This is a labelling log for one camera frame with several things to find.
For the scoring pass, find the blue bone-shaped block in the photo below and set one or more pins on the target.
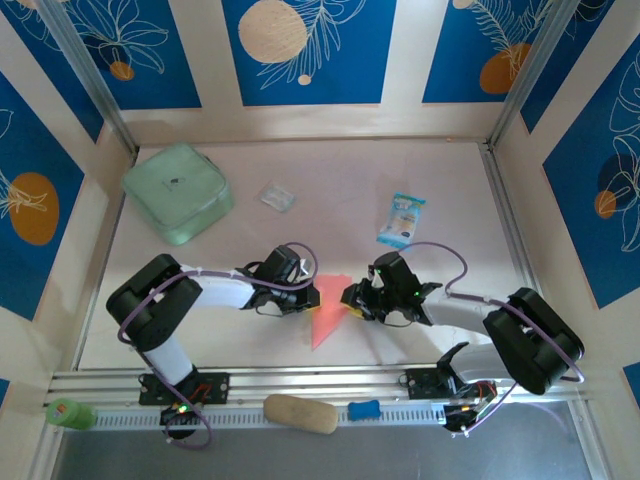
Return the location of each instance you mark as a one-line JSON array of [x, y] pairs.
[[363, 410]]

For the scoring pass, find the beige oval case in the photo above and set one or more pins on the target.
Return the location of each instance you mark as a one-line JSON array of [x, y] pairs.
[[300, 414]]

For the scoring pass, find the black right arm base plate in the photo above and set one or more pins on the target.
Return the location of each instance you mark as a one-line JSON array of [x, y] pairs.
[[420, 385]]

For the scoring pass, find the grey metal plate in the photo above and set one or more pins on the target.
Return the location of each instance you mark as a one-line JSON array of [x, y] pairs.
[[320, 460]]

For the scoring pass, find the aluminium frame post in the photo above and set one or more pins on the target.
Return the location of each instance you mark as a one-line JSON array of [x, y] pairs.
[[528, 75], [91, 75]]

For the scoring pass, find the aluminium side rail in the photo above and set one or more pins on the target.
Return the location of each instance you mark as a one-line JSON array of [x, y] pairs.
[[504, 200]]

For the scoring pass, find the small clear plastic packet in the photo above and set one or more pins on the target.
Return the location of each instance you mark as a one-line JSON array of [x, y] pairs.
[[278, 198]]

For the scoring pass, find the green tape roll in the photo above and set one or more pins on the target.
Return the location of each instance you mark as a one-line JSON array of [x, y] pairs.
[[70, 414]]

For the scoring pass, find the small black controller board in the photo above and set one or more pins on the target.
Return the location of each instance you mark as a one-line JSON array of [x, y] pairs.
[[452, 417], [172, 415]]

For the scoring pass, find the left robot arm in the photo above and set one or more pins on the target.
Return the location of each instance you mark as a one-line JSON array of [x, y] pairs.
[[225, 290]]

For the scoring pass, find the light blue snack packet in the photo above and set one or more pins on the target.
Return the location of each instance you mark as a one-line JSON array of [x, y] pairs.
[[400, 222]]

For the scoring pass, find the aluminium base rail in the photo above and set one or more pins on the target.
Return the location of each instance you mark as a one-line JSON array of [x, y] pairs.
[[320, 380]]

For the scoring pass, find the pink paper sheet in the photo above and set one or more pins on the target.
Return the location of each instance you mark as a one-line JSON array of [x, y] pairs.
[[327, 310]]

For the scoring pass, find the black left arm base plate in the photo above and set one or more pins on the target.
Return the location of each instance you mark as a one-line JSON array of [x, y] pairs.
[[220, 387]]

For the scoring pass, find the pale green square container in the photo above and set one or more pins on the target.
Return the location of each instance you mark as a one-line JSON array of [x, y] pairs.
[[175, 195]]

